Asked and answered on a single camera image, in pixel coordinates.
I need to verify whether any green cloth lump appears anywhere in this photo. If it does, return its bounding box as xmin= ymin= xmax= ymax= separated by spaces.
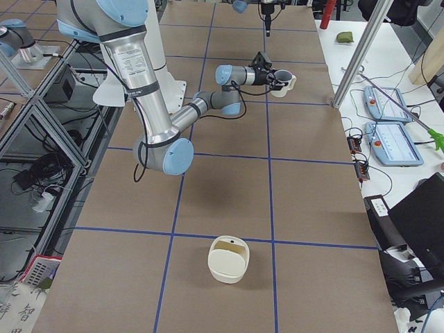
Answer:
xmin=336 ymin=31 xmax=354 ymax=44

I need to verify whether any red bottle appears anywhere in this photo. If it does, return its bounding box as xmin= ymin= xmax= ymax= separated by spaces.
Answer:
xmin=320 ymin=0 xmax=336 ymax=30

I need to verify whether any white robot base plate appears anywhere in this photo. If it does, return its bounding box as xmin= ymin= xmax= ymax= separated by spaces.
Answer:
xmin=93 ymin=65 xmax=187 ymax=114

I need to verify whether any black box with label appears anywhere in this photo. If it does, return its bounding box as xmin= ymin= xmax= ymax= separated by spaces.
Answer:
xmin=364 ymin=195 xmax=441 ymax=320

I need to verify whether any black power box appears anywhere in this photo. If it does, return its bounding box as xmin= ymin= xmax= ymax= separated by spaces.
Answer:
xmin=44 ymin=66 xmax=76 ymax=103

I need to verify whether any aluminium frame post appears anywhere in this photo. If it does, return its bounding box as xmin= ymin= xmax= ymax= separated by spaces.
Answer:
xmin=332 ymin=0 xmax=393 ymax=109

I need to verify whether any upper teach pendant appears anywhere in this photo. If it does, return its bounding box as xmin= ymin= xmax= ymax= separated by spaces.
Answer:
xmin=364 ymin=86 xmax=412 ymax=123

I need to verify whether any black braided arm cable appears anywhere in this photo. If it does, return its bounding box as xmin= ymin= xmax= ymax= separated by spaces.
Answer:
xmin=100 ymin=51 xmax=275 ymax=183

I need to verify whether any cream lidded bin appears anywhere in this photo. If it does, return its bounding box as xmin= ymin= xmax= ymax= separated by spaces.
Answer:
xmin=207 ymin=235 xmax=250 ymax=284

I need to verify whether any white plastic basket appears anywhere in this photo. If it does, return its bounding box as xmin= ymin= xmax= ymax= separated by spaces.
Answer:
xmin=19 ymin=255 xmax=62 ymax=287

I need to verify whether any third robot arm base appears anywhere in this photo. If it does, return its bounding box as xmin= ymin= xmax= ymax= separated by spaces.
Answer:
xmin=1 ymin=19 xmax=60 ymax=69

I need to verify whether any teach pendant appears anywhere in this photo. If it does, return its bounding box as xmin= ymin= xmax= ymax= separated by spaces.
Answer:
xmin=364 ymin=86 xmax=412 ymax=123
xmin=365 ymin=121 xmax=424 ymax=167

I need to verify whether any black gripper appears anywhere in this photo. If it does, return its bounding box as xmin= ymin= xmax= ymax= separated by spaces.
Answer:
xmin=252 ymin=69 xmax=288 ymax=91
xmin=259 ymin=0 xmax=285 ymax=37

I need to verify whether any white ribbed HOME mug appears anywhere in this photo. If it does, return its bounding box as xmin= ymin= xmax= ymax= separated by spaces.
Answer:
xmin=271 ymin=69 xmax=297 ymax=98

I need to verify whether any green grabber tool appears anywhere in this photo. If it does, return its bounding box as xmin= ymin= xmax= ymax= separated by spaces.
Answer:
xmin=357 ymin=71 xmax=443 ymax=151

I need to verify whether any lower teach pendant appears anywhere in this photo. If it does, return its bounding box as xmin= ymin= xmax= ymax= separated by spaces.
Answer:
xmin=365 ymin=121 xmax=424 ymax=167

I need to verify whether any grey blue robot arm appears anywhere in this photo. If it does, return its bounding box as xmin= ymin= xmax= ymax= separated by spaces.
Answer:
xmin=231 ymin=0 xmax=287 ymax=37
xmin=56 ymin=1 xmax=296 ymax=175

